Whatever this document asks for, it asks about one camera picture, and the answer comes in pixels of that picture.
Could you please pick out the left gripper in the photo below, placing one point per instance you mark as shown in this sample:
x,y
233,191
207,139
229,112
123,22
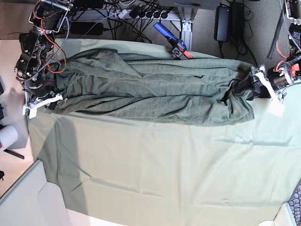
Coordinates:
x,y
279,78

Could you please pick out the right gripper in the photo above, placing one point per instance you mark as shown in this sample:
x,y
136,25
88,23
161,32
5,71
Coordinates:
x,y
41,91

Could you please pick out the green T-shirt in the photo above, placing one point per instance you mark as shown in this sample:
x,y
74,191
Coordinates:
x,y
143,88

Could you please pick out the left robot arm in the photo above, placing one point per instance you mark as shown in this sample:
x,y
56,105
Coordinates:
x,y
290,18

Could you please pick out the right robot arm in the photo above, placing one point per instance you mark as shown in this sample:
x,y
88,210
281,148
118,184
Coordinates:
x,y
39,49

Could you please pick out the white paper roll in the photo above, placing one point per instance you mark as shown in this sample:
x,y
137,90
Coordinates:
x,y
8,136

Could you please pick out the black power adapter right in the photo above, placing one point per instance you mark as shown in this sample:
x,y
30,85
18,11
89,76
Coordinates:
x,y
237,19

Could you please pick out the black power adapter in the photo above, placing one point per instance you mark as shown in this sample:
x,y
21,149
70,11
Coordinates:
x,y
221,26
237,19

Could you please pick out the black power adapter left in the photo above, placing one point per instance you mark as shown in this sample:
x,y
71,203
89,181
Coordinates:
x,y
221,26

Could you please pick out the blue orange bar clamp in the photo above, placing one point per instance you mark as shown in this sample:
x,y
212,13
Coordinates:
x,y
179,49

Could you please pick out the black power brick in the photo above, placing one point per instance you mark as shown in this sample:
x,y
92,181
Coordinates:
x,y
86,28

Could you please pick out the light green table cloth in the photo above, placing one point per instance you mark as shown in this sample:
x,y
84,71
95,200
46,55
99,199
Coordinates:
x,y
151,174

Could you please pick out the aluminium table leg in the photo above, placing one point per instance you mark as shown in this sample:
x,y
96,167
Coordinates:
x,y
187,16

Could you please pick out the black power strip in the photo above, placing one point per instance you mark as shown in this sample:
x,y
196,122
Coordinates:
x,y
141,12

